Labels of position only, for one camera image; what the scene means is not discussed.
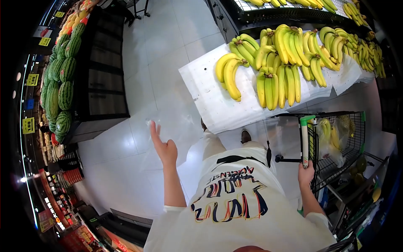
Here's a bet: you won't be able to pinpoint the bagged pineapple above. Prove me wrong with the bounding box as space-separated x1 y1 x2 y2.
336 115 356 139

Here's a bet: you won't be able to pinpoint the person's right hand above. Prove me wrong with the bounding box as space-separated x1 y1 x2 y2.
297 160 315 189

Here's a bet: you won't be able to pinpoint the person's body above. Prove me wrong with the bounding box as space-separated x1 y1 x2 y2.
144 147 337 252

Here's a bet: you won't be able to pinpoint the black wire shopping cart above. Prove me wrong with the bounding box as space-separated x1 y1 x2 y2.
263 111 368 194

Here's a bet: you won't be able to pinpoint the full banana display table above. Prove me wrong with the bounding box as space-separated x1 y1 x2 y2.
178 24 387 135

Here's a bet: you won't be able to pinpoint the full watermelon display stand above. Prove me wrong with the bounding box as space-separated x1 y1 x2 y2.
39 0 131 146

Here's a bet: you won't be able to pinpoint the black metal stand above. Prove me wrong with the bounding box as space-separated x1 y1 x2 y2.
133 0 151 20

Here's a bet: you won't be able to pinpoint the black banana display shelf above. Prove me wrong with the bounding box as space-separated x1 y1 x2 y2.
205 0 370 44

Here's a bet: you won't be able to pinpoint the person's left hand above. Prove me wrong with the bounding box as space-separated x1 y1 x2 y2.
150 121 179 167

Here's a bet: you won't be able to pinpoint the full shop shelf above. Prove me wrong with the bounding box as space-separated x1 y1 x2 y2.
19 54 109 252

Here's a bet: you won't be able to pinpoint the person's left fingers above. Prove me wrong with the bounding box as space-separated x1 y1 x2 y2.
150 121 162 146

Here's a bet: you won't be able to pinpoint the person's legs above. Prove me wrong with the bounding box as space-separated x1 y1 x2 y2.
200 118 269 162

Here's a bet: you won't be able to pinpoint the clear plastic bag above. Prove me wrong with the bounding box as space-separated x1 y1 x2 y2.
138 105 206 173

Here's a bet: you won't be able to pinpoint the bagged bananas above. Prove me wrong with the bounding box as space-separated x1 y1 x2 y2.
316 118 347 168

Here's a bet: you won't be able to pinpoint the person's left thumb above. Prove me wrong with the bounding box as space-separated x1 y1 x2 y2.
166 139 179 155

